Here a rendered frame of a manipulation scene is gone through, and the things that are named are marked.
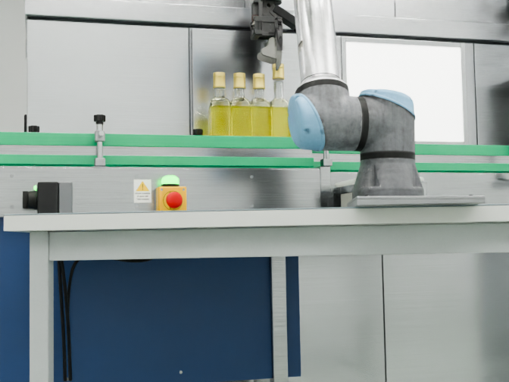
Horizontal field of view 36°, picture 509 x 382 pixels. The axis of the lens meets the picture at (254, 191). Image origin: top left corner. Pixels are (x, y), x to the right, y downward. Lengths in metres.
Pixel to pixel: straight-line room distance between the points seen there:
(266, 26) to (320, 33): 0.57
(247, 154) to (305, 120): 0.51
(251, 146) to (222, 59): 0.39
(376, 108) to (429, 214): 0.25
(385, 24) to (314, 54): 0.91
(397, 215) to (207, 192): 0.61
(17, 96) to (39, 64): 2.99
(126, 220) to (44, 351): 0.32
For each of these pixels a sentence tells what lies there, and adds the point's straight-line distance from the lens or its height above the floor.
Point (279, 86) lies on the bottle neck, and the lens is 2.27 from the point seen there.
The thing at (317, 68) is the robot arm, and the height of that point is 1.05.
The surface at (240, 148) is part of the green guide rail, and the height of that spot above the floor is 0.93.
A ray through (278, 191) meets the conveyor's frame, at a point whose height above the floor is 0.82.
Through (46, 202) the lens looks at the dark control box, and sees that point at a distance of 1.91.
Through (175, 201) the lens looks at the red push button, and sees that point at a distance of 1.92.
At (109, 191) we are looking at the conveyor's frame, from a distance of 2.00.
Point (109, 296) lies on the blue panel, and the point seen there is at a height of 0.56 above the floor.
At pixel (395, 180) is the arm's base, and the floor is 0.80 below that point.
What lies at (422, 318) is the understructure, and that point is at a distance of 2.58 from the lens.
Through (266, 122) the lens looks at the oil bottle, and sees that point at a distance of 2.23.
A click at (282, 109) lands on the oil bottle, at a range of 2.25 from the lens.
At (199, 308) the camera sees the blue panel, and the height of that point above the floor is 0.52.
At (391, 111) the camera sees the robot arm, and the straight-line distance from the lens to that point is 1.67.
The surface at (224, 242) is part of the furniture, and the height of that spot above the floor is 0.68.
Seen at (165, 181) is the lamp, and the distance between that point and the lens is 1.97.
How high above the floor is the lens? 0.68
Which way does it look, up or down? 4 degrees up
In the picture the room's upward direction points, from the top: 1 degrees counter-clockwise
